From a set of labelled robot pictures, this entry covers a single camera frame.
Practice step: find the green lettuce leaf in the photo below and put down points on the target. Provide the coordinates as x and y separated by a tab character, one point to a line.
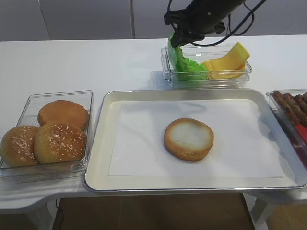
176	57

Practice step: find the brown meat patties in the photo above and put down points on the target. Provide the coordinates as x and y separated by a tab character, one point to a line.
294	107

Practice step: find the green lettuce leaves in container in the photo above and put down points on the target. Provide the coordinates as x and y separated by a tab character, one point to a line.
193	71

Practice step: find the clear lettuce and cheese container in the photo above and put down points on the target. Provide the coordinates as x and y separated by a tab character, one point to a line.
200	55

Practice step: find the red tomato slices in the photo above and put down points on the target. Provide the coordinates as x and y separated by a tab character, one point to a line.
302	131

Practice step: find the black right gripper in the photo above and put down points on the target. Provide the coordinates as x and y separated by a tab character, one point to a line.
199	18

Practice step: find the yellow cheese slices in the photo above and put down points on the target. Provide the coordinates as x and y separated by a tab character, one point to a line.
229	66

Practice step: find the clear meat and tomato container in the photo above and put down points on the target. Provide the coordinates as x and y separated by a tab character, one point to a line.
295	138

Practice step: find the right sesame top bun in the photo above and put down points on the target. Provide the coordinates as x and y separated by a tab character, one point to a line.
59	142

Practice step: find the clear plastic bun container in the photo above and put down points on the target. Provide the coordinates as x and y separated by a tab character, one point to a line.
29	118

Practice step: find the bottom bun on tray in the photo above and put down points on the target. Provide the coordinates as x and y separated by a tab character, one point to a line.
188	139

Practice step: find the left sesame top bun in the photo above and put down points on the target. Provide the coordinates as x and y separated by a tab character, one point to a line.
17	146

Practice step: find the plain bottom bun in container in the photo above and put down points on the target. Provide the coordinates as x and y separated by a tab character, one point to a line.
64	111

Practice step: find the sesame bun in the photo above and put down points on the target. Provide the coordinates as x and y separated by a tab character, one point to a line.
17	146
59	142

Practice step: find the silver metal baking tray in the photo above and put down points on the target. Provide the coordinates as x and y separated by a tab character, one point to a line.
250	149

